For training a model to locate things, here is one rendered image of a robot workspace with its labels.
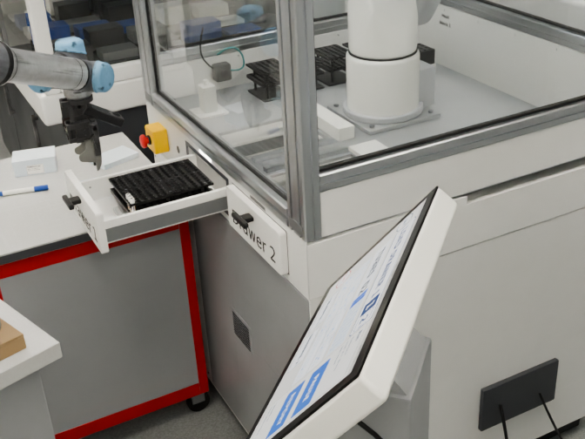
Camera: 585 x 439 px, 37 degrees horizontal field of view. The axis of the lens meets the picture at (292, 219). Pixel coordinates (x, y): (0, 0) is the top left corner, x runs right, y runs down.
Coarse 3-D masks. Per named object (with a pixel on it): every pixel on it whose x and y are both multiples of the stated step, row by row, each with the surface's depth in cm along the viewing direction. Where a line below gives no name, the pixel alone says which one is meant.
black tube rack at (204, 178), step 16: (128, 176) 224; (144, 176) 225; (160, 176) 224; (176, 176) 223; (192, 176) 223; (112, 192) 224; (144, 192) 215; (160, 192) 215; (176, 192) 215; (192, 192) 222; (144, 208) 214
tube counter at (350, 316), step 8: (368, 280) 135; (360, 288) 136; (368, 288) 131; (360, 296) 132; (352, 304) 133; (360, 304) 128; (352, 312) 129; (344, 320) 129; (352, 320) 125; (344, 328) 125; (336, 336) 126; (344, 336) 121; (336, 344) 122; (328, 352) 123
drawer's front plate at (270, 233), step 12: (228, 192) 210; (240, 192) 206; (228, 204) 213; (240, 204) 205; (252, 204) 201; (252, 216) 200; (264, 216) 195; (252, 228) 202; (264, 228) 195; (276, 228) 190; (252, 240) 204; (264, 240) 197; (276, 240) 190; (276, 252) 192; (276, 264) 194
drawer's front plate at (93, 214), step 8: (64, 176) 224; (72, 176) 219; (72, 184) 217; (80, 184) 215; (72, 192) 220; (80, 192) 211; (88, 200) 207; (80, 208) 216; (88, 208) 206; (96, 208) 203; (88, 216) 209; (96, 216) 201; (88, 224) 212; (96, 224) 202; (88, 232) 215; (96, 232) 205; (104, 232) 203; (104, 240) 204; (104, 248) 205
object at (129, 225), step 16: (176, 160) 234; (192, 160) 236; (112, 176) 227; (208, 176) 231; (96, 192) 227; (208, 192) 215; (224, 192) 217; (112, 208) 223; (160, 208) 210; (176, 208) 212; (192, 208) 214; (208, 208) 216; (224, 208) 218; (112, 224) 206; (128, 224) 207; (144, 224) 209; (160, 224) 211; (176, 224) 214; (112, 240) 207
